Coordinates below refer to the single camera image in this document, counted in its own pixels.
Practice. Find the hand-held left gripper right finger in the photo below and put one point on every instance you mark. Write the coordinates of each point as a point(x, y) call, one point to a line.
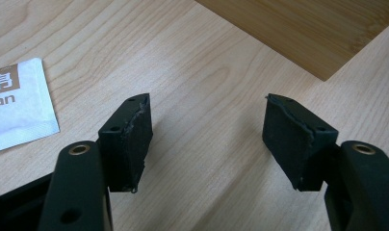
point(292, 141)

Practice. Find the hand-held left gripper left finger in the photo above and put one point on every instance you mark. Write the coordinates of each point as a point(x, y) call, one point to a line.
point(131, 147)

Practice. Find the brown bamboo board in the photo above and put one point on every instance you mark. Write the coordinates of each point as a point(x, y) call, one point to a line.
point(308, 35)

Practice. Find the white sachet with brown label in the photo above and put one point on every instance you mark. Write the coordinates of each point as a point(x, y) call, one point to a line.
point(19, 109)

